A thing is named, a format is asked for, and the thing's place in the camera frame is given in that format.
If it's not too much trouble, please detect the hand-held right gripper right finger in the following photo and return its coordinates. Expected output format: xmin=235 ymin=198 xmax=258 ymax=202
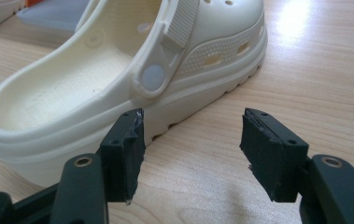
xmin=239 ymin=107 xmax=310 ymax=203

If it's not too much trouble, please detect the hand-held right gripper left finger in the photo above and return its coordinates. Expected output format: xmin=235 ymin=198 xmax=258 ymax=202
xmin=98 ymin=107 xmax=146 ymax=205

